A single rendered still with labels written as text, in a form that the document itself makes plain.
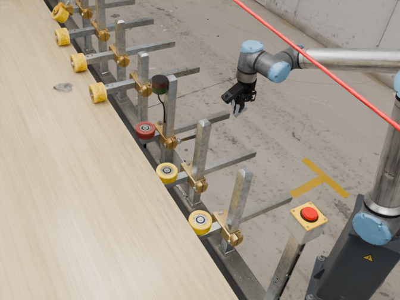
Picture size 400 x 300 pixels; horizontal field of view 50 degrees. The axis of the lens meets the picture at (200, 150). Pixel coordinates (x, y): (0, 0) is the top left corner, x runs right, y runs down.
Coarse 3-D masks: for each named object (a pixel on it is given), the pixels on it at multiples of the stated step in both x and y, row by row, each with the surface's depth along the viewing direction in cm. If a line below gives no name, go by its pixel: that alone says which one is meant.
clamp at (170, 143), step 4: (156, 124) 182; (156, 128) 181; (160, 128) 180; (160, 132) 178; (160, 136) 179; (164, 136) 177; (172, 136) 177; (160, 140) 181; (164, 140) 176; (168, 140) 176; (172, 140) 176; (164, 144) 176; (168, 144) 175; (172, 144) 176; (176, 144) 178; (168, 148) 177; (172, 148) 178
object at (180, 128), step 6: (210, 114) 192; (216, 114) 192; (222, 114) 193; (228, 114) 194; (192, 120) 188; (198, 120) 188; (210, 120) 190; (216, 120) 192; (222, 120) 194; (174, 126) 184; (180, 126) 184; (186, 126) 185; (192, 126) 187; (156, 132) 180; (174, 132) 183; (180, 132) 185; (156, 138) 180
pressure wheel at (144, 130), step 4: (140, 124) 175; (144, 124) 176; (148, 124) 176; (152, 124) 176; (136, 128) 173; (140, 128) 174; (144, 128) 174; (148, 128) 175; (152, 128) 174; (136, 132) 173; (140, 132) 172; (144, 132) 172; (148, 132) 172; (152, 132) 173; (140, 136) 173; (144, 136) 172; (148, 136) 173; (152, 136) 175; (144, 144) 180
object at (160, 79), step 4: (156, 76) 157; (160, 76) 157; (164, 76) 158; (156, 80) 155; (160, 80) 155; (164, 80) 156; (164, 88) 156; (160, 100) 163; (164, 108) 166; (164, 112) 168; (164, 116) 169; (164, 120) 171
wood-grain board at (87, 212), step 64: (0, 0) 241; (0, 64) 197; (64, 64) 202; (0, 128) 166; (64, 128) 170; (0, 192) 144; (64, 192) 147; (128, 192) 150; (0, 256) 127; (64, 256) 129; (128, 256) 131; (192, 256) 134
